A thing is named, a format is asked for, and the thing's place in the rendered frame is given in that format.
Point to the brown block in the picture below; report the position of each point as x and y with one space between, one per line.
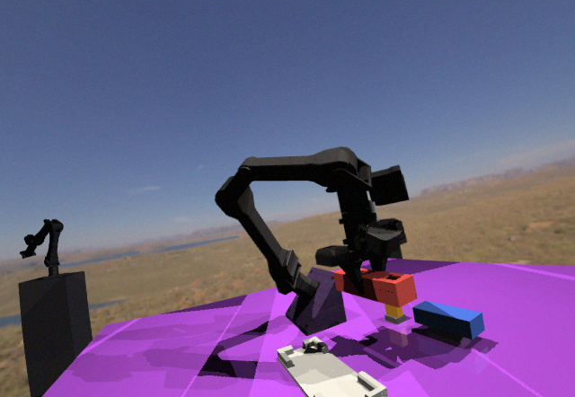
394 311

